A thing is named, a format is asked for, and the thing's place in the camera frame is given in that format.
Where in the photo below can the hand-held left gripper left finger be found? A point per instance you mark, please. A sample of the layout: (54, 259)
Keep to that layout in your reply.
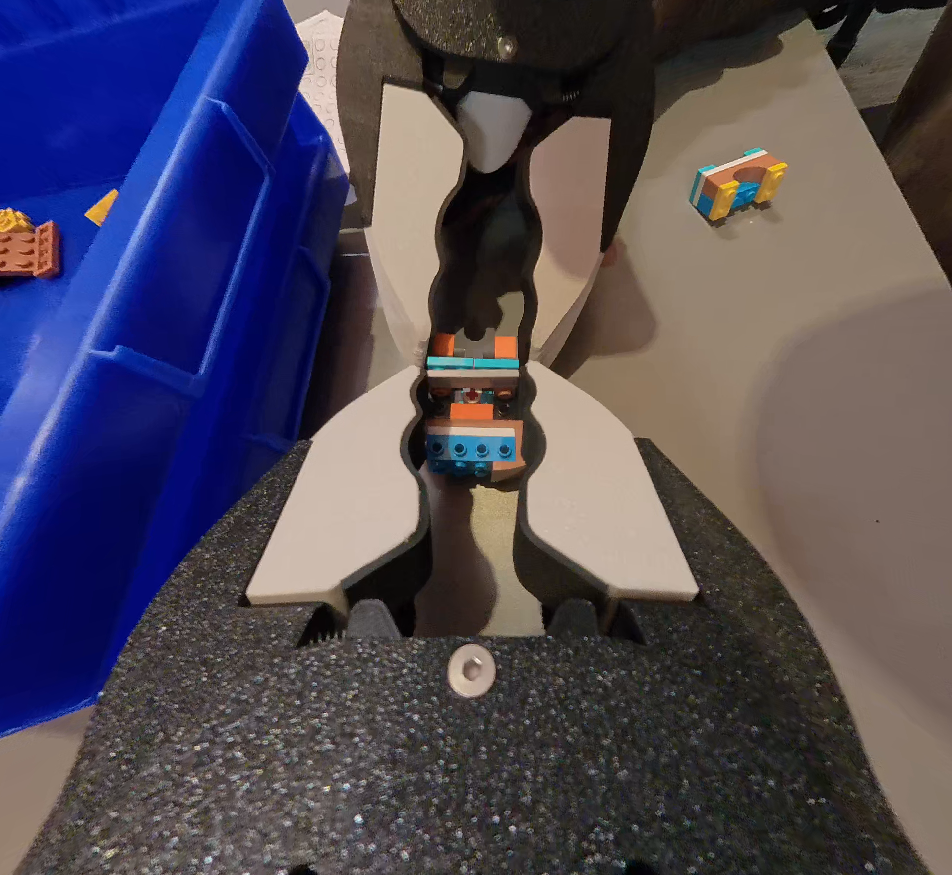
(350, 518)

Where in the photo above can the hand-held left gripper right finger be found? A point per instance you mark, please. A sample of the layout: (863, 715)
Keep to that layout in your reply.
(610, 518)

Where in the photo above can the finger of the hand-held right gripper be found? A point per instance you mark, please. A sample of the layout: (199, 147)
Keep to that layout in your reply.
(409, 206)
(573, 206)

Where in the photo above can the blue orange toy brick assembly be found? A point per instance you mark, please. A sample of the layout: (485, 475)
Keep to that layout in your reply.
(476, 447)

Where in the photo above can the blue plastic bin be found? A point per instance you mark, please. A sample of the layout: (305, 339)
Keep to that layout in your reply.
(149, 369)

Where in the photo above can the toy bricks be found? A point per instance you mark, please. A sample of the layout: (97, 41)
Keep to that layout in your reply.
(30, 250)

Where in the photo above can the printed paper sheet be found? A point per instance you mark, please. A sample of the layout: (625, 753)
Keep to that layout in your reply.
(320, 87)

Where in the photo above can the small multicoloured toy brick block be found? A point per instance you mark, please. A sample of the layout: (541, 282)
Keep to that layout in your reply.
(737, 186)

